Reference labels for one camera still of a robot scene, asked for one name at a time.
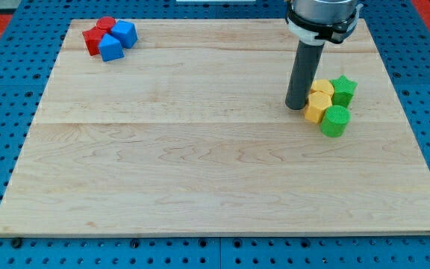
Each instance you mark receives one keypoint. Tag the red star block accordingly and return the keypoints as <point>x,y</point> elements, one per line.
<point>92,39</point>

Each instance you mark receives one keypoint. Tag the yellow round block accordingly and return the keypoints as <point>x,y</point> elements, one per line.
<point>323,86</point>

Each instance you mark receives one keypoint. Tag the yellow hexagon block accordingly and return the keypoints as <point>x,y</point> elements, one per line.
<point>318,103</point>

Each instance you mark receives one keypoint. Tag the wooden board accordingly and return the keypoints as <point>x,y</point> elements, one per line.
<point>188,135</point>

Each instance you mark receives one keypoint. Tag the green star block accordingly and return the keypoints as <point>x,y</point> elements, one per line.
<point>344,90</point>

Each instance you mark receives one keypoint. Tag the blue perforated table plate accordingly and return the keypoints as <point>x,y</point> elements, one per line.
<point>31,35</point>

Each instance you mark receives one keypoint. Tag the blue cube block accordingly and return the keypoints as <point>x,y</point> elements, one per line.
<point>125,32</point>

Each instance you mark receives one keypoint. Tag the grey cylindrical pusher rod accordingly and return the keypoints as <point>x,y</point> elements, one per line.
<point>304,69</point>

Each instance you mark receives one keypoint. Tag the blue pentagon block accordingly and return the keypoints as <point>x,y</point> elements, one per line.
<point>110,48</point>

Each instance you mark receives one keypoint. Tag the green cylinder block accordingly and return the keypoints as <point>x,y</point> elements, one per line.
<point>335,121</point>

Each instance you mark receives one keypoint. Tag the red cylinder block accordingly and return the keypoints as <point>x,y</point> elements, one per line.
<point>106,23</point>

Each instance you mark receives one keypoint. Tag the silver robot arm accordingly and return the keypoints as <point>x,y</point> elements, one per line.
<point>315,22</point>

